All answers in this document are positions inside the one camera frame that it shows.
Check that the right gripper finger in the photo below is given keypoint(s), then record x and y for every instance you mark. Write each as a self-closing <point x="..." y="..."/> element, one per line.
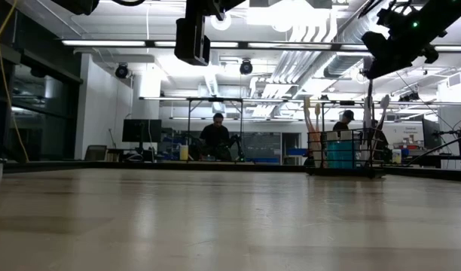
<point x="375" y="67"/>

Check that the orange white toothbrush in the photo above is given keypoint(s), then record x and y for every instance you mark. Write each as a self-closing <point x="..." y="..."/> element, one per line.
<point x="306" y="105"/>
<point x="318" y="110"/>

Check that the teal toothpaste tube white cap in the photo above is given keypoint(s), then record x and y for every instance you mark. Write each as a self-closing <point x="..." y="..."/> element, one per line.
<point x="347" y="154"/>

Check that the black distant robot arm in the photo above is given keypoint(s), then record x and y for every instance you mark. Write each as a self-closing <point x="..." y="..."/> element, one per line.
<point x="238" y="145"/>

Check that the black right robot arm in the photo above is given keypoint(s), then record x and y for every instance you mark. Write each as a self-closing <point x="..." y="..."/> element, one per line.
<point x="434" y="19"/>

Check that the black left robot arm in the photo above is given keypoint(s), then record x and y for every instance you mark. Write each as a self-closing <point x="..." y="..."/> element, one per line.
<point x="76" y="5"/>

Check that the ceiling light strip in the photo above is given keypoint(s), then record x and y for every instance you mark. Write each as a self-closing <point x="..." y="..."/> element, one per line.
<point x="353" y="47"/>
<point x="283" y="45"/>
<point x="102" y="43"/>
<point x="225" y="44"/>
<point x="452" y="48"/>

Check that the black ceiling spot light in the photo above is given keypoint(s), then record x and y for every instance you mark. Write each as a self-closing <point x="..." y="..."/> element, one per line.
<point x="122" y="71"/>
<point x="246" y="67"/>

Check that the black computer monitor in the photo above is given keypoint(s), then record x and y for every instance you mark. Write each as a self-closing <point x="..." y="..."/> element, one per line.
<point x="432" y="135"/>
<point x="142" y="131"/>

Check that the pale yellow canister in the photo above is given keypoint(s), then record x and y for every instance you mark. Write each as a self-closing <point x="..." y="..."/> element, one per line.
<point x="184" y="153"/>

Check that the dark office chair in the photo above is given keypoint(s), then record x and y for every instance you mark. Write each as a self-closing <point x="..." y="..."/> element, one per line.
<point x="95" y="153"/>

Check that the black rack frame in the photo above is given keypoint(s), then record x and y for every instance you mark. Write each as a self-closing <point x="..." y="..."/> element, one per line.
<point x="215" y="100"/>

